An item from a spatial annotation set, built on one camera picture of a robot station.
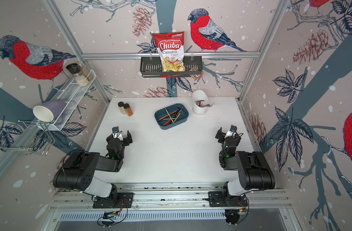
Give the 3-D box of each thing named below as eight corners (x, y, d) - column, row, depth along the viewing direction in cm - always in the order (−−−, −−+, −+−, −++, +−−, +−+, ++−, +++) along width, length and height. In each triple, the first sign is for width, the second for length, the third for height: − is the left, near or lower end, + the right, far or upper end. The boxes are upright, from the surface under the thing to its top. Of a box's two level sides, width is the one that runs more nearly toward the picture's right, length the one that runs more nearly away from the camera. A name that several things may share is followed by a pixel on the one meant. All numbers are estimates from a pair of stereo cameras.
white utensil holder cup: (192, 114, 112) (193, 101, 100) (191, 103, 120) (192, 89, 108) (206, 114, 112) (209, 101, 100) (204, 103, 119) (207, 89, 108)
